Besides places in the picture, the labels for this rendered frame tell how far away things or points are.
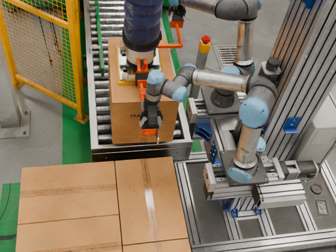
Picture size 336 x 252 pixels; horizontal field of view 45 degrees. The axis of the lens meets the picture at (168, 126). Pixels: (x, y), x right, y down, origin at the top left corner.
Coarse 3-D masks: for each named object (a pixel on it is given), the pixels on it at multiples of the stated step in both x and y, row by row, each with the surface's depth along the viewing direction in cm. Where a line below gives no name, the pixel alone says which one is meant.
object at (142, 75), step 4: (136, 72) 231; (140, 72) 231; (144, 72) 232; (148, 72) 232; (136, 76) 228; (140, 76) 229; (144, 76) 230; (136, 80) 226; (140, 80) 226; (144, 80) 226; (136, 84) 229; (144, 84) 228
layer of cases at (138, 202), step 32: (128, 160) 273; (160, 160) 276; (32, 192) 251; (64, 192) 253; (96, 192) 256; (128, 192) 258; (160, 192) 260; (32, 224) 238; (64, 224) 240; (96, 224) 242; (128, 224) 244; (160, 224) 246
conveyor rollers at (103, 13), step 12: (108, 0) 386; (120, 0) 388; (108, 12) 374; (120, 12) 376; (108, 24) 363; (120, 24) 365; (108, 36) 353; (120, 36) 354; (96, 60) 333; (96, 84) 316; (108, 84) 318; (96, 108) 299; (108, 108) 301; (108, 120) 296; (180, 132) 293
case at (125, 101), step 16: (112, 48) 264; (160, 48) 269; (112, 64) 255; (112, 80) 246; (112, 96) 237; (128, 96) 238; (112, 112) 241; (128, 112) 243; (176, 112) 249; (112, 128) 252; (128, 128) 254; (160, 128) 259
